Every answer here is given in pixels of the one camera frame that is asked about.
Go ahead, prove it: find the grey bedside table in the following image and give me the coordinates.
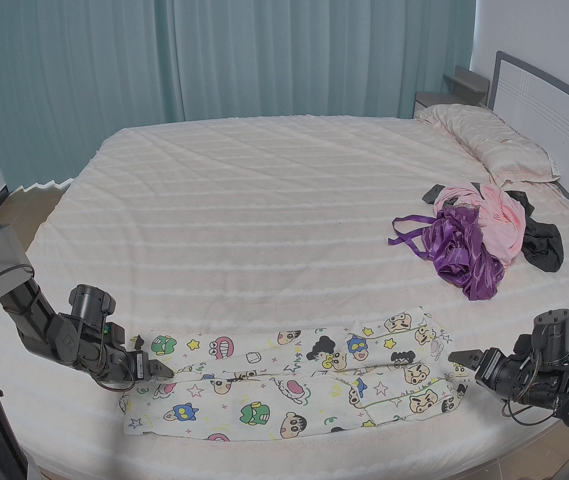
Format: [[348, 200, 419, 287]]
[[413, 65, 490, 119]]

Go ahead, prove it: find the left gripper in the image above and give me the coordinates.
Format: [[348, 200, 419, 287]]
[[127, 335, 176, 385]]

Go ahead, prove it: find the pale pink pillow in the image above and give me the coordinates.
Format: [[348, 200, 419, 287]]
[[474, 137, 563, 184], [414, 103, 520, 155]]

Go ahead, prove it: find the pink garment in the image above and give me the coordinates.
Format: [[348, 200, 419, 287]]
[[423, 182, 527, 270]]

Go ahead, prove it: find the blue-green curtain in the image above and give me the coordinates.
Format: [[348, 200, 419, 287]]
[[0, 0, 185, 192], [157, 0, 478, 121]]

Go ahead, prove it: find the purple satin garment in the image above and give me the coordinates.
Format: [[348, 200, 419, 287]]
[[388, 204, 508, 302]]

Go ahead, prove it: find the white printed pyjama top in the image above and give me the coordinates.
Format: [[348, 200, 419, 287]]
[[119, 305, 470, 442]]

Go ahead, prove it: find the black garment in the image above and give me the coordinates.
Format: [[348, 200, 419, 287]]
[[508, 190, 565, 273]]

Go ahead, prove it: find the bed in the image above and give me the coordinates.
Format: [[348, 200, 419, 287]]
[[0, 50, 569, 480]]

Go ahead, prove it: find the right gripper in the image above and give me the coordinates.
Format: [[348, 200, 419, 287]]
[[448, 348, 514, 395]]

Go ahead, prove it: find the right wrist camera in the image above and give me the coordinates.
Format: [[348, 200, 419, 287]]
[[513, 334, 536, 358]]

